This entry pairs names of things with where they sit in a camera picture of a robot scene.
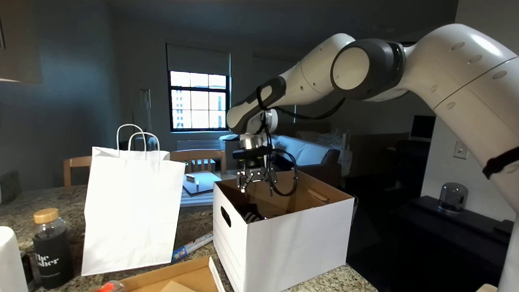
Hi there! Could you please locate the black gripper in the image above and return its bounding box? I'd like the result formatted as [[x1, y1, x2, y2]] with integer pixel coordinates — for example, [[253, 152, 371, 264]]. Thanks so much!
[[235, 157, 279, 196]]

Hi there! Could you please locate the white cardboard box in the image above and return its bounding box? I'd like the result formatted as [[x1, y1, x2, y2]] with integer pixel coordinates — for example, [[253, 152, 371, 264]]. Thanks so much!
[[211, 170, 357, 292]]

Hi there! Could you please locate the pale flat box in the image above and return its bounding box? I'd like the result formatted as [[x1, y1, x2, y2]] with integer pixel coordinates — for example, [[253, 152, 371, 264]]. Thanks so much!
[[182, 170, 225, 207]]

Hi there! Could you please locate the brown cardboard box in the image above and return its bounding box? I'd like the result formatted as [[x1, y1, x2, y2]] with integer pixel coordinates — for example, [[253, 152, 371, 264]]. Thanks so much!
[[118, 256, 225, 292]]

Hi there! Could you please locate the black white striped item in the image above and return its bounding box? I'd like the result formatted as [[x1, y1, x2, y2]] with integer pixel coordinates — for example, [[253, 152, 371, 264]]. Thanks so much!
[[242, 209, 266, 225]]

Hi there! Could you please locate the dark sofa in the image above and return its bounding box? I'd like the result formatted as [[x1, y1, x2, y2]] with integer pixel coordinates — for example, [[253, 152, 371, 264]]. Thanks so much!
[[269, 132, 344, 188]]

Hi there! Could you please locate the wooden chair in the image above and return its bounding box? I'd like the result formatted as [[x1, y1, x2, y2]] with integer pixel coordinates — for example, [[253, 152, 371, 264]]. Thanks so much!
[[169, 149, 227, 175], [62, 153, 94, 188]]

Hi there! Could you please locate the blue snack packet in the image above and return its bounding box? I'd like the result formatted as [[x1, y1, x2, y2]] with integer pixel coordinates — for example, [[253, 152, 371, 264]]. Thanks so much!
[[172, 231, 214, 262]]

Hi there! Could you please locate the large grid window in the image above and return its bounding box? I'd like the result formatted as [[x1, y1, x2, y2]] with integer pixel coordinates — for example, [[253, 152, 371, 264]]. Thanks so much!
[[169, 69, 230, 132]]

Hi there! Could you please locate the white window blind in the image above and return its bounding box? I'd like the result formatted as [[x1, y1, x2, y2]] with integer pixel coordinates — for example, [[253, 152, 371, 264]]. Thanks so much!
[[165, 43, 234, 77]]

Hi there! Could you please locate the dark monitor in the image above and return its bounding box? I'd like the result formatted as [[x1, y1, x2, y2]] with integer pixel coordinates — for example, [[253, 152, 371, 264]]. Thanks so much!
[[409, 113, 436, 142]]

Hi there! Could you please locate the glass dome jar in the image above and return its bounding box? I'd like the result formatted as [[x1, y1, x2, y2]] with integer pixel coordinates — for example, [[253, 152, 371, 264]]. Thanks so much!
[[436, 181, 470, 213]]

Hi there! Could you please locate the black low cabinet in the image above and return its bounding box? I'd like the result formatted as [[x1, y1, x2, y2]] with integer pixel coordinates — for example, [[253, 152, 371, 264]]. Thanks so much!
[[388, 194, 517, 292]]

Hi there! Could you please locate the dark jar with wooden lid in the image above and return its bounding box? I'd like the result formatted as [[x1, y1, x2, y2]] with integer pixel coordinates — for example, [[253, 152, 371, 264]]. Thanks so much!
[[29, 207, 71, 290]]

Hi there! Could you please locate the white countertop appliance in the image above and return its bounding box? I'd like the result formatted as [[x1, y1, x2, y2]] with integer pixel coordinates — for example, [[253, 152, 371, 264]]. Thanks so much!
[[0, 225, 29, 292]]

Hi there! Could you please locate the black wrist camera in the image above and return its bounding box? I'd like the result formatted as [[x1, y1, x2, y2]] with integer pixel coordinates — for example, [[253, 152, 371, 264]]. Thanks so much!
[[232, 147, 276, 162]]

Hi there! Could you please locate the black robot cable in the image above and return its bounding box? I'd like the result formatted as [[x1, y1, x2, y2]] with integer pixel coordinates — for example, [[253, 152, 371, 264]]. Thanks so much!
[[253, 79, 347, 197]]

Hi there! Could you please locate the white paper bag with handles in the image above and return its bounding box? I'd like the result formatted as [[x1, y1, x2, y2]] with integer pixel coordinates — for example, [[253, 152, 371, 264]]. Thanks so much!
[[80, 121, 187, 277]]

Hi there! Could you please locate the white wall outlet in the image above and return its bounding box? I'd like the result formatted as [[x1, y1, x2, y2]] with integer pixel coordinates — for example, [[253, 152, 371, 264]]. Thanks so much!
[[453, 137, 470, 160]]

